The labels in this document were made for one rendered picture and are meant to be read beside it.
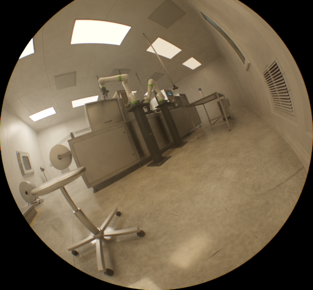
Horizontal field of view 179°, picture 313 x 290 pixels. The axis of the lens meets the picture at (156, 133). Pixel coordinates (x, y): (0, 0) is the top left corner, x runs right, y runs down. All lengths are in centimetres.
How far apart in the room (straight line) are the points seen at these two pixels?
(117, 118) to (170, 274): 194
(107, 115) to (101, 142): 55
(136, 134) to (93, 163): 83
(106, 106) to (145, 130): 88
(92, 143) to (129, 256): 132
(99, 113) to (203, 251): 193
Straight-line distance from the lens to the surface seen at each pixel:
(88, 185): 152
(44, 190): 44
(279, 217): 58
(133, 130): 169
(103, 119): 179
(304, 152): 92
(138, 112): 148
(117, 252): 65
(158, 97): 209
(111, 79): 179
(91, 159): 147
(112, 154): 151
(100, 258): 60
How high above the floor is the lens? 48
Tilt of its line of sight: 2 degrees down
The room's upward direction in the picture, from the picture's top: 22 degrees counter-clockwise
